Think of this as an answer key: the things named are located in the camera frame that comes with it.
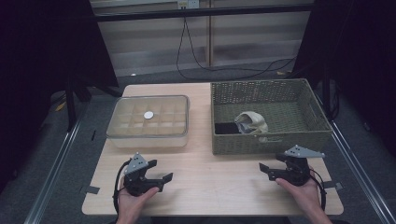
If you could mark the clear box lid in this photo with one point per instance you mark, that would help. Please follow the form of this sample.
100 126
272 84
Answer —
148 115

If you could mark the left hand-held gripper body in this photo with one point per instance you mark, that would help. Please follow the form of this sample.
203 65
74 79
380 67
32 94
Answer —
134 183

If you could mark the black horizontal bar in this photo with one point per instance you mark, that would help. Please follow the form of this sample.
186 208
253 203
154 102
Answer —
202 12

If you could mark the metal floor rail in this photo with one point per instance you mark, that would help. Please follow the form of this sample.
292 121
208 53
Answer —
358 174
53 177

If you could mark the black curtain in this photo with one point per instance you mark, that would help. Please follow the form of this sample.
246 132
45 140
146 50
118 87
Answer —
361 46
37 62

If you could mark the cream sock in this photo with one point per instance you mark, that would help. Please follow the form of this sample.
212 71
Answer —
257 119

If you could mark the white wall outlet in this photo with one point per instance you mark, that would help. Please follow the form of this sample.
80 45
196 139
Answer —
188 4

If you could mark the green woven basket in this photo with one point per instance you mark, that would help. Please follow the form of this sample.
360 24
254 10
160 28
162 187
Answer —
289 118

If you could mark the cream divided storage box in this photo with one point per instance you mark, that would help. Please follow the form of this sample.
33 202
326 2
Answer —
149 142

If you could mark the yellow floor scrap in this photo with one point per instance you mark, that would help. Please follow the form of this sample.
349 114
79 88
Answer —
60 106
281 73

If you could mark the grey sock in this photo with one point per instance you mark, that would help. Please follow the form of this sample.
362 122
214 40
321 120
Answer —
243 128

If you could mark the person's left hand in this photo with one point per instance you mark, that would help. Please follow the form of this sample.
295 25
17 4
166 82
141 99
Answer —
132 205

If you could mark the black floor tape strip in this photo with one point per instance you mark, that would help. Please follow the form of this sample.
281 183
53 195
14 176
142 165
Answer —
93 135

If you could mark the grey tape piece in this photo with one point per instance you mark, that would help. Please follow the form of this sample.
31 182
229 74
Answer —
331 185
91 189

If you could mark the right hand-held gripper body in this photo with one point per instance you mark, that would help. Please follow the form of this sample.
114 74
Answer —
297 174

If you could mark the black sock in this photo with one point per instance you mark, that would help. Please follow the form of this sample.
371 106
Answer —
225 128

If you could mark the person's right hand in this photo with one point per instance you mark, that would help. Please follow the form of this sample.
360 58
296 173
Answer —
306 196

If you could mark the black stand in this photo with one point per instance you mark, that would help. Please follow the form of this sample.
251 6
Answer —
71 105

